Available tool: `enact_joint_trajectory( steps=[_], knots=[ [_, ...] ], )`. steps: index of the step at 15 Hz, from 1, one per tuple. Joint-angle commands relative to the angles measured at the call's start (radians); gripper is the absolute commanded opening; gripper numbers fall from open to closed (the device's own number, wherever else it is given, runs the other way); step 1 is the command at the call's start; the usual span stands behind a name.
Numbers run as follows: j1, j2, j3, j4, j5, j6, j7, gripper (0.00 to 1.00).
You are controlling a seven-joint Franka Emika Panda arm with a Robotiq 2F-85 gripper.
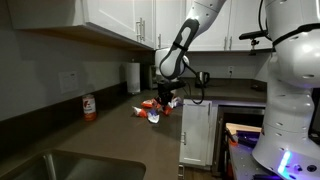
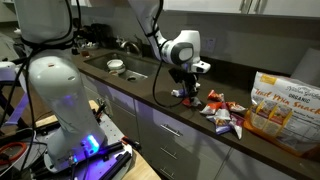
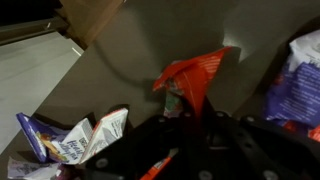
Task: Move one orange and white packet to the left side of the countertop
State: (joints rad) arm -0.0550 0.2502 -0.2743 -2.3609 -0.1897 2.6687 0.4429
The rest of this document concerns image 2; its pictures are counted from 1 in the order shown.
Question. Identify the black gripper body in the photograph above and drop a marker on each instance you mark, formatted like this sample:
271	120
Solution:
181	75

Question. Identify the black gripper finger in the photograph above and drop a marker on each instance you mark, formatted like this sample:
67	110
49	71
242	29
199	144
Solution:
188	90
195	88

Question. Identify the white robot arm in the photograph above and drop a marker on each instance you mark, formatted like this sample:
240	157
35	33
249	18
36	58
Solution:
66	96

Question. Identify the steel kitchen sink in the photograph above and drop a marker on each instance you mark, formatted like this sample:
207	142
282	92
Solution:
136	66

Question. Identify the grey lower cabinet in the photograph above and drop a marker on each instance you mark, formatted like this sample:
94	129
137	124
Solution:
166	140

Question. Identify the white bowl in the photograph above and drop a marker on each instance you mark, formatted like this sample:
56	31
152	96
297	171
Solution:
116	65

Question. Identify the small cup in sink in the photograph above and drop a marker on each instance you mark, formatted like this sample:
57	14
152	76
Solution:
114	72

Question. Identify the black bar with orange end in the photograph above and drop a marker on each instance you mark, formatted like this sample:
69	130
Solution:
118	146

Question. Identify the white upper cabinet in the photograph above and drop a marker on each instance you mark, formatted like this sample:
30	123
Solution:
240	6

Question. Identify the large trail mix snack bag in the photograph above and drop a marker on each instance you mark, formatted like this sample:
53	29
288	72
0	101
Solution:
286	113

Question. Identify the glass with brown liquid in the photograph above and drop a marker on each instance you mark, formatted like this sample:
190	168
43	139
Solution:
85	52

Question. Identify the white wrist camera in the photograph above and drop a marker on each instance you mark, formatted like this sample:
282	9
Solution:
201	67

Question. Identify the white wall outlet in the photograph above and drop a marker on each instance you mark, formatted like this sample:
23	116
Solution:
210	44

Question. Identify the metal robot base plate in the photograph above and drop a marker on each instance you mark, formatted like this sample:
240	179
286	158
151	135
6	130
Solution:
113	133

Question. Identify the purple frame strut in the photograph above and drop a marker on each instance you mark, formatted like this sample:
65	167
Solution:
17	111

